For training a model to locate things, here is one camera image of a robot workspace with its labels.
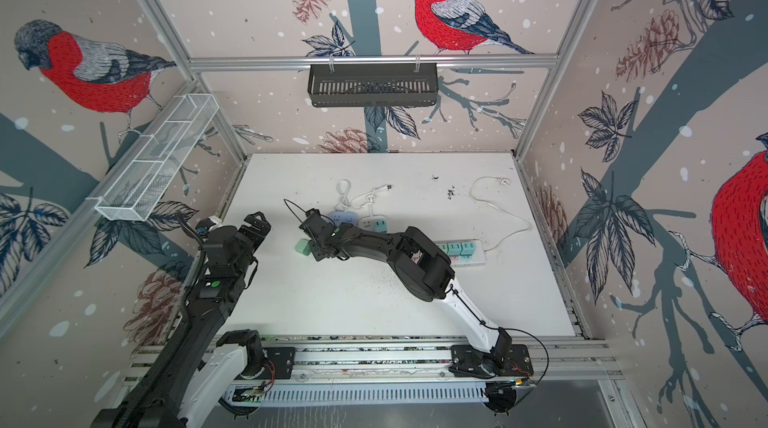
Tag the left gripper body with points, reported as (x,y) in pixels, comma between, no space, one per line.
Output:
(247,249)

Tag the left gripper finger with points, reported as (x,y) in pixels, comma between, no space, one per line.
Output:
(207,227)
(256,228)

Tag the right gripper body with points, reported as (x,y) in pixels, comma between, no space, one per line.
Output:
(320,247)

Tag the white square power socket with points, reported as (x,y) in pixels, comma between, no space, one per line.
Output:
(368,223)

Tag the teal plug adapter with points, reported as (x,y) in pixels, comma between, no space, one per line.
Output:
(469,248)
(381,226)

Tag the long white power strip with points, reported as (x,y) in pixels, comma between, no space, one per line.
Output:
(477,259)

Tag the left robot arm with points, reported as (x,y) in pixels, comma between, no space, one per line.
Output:
(197,364)

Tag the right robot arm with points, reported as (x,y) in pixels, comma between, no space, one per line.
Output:
(426,272)

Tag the blue square power socket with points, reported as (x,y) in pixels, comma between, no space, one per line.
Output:
(340,217)

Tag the white mesh shelf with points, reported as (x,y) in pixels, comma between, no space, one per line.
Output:
(141,185)

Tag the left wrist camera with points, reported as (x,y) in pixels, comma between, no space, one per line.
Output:
(207,227)

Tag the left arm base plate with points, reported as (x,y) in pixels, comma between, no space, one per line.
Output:
(278,363)

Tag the black wire basket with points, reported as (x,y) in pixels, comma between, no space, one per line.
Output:
(373,85)

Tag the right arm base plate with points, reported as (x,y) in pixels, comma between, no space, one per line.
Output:
(467,361)

